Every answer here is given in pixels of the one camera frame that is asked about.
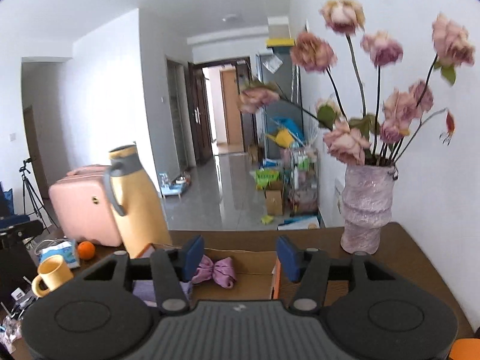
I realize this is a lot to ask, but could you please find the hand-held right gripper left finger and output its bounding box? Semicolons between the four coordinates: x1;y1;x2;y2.
80;235;206;316

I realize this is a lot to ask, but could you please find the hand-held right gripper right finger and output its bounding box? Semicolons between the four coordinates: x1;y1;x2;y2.
275;235;398;316

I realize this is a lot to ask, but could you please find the purple satin bow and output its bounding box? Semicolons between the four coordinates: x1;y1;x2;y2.
191;255;238;289

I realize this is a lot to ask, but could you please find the red cardboard box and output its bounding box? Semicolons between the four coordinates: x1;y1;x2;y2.
133;243;282;301

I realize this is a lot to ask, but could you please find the blue chair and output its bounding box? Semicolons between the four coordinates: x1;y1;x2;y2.
0;182;31;231

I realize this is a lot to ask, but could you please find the black paper bag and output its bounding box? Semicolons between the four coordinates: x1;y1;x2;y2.
0;247;34;301

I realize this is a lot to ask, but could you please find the blue white tissue pack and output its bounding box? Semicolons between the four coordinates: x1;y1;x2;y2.
39;240;81;269

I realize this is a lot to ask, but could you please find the yellow mug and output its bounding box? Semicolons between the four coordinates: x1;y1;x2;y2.
32;254;74;298

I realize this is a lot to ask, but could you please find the brown cardboard box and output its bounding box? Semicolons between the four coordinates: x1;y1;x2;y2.
265;189;284;216

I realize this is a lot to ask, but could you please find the pink suitcase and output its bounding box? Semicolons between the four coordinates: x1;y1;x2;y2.
49;164;122;247

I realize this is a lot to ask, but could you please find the pile of clear plastic packets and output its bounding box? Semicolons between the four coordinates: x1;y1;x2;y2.
0;287;38;353

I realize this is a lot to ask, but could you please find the yellow thermos jug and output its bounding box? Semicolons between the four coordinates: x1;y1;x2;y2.
103;144;173;259

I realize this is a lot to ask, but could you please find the green basket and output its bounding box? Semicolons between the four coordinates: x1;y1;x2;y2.
255;169;280;190

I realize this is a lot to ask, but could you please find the purple ceramic vase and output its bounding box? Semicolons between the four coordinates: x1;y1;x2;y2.
340;164;399;254

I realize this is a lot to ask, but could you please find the yellow plastic bag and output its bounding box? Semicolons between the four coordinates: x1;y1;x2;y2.
266;128;295;148

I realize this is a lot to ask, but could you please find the bunch of dried pink roses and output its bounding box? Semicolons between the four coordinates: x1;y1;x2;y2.
238;0;477;167

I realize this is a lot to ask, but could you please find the blue plastic bag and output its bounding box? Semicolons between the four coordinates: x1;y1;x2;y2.
272;117;304;139

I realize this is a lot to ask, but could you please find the brown wooden door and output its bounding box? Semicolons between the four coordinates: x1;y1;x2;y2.
220;69;244;145

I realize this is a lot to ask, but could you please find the clear umbrella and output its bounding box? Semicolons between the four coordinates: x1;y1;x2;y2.
290;65;301;104

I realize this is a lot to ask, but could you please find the grey refrigerator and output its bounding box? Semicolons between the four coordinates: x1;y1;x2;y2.
255;49;305;158

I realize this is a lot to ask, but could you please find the clear document pouch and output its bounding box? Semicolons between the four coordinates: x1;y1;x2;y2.
262;54;284;73

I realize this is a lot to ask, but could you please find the orange black box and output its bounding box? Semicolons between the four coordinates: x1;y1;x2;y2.
448;339;480;360

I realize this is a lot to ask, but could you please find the white box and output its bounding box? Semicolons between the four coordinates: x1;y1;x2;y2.
267;16;291;39

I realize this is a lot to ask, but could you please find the black camera tripod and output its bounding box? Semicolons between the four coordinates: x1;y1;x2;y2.
19;157;59;230

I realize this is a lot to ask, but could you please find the wire shelf cart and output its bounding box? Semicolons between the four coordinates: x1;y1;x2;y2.
289;146;319;214

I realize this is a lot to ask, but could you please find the dark door frame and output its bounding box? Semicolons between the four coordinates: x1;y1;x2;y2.
187;57;251;166

